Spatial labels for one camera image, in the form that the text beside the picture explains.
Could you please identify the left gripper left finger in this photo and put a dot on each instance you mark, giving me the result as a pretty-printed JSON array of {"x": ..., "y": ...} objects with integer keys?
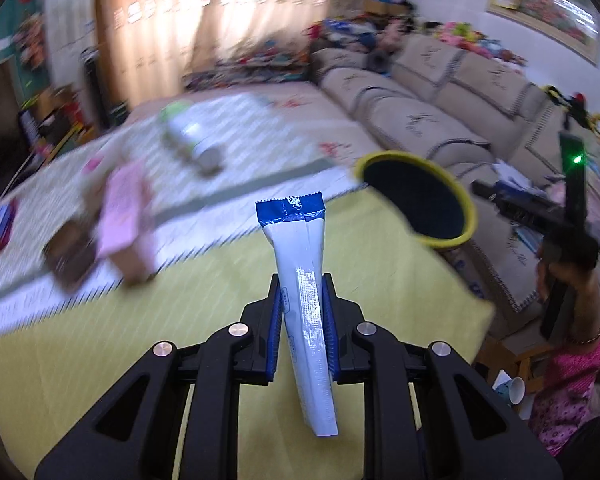
[{"x": 174, "y": 412}]

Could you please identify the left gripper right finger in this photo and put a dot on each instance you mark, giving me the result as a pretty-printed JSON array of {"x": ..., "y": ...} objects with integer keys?
[{"x": 427, "y": 413}]

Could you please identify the pink carton box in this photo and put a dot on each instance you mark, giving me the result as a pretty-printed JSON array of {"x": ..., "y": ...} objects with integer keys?
[{"x": 125, "y": 230}]

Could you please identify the white blue snack wrapper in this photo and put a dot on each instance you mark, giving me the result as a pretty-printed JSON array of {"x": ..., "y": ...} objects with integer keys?
[{"x": 294, "y": 226}]

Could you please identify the green capped plastic bottle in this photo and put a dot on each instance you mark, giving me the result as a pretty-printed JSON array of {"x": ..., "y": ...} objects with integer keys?
[{"x": 187, "y": 129}]

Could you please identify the yellow rimmed black trash bin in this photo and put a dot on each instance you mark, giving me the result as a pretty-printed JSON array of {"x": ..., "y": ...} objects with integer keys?
[{"x": 435, "y": 205}]

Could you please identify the person right hand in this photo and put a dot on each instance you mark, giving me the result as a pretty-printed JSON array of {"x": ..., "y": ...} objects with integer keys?
[{"x": 584, "y": 330}]

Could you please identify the yellow green patterned tablecloth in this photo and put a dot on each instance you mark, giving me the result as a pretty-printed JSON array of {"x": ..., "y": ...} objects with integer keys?
[{"x": 59, "y": 355}]

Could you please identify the brown snack packet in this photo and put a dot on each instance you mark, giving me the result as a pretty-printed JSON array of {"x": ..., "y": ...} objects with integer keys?
[{"x": 70, "y": 254}]

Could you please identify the beige sectional sofa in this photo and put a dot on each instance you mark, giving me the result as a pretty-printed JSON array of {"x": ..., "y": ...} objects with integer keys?
[{"x": 475, "y": 118}]

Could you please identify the framed flower painting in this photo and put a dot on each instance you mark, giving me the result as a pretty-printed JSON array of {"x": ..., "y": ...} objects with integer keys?
[{"x": 573, "y": 23}]

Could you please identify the pile of plush toys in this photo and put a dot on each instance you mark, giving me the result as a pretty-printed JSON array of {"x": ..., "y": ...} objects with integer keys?
[{"x": 384, "y": 26}]

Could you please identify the cream embroidered curtain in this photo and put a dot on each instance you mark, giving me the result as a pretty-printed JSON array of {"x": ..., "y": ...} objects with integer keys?
[{"x": 154, "y": 44}]

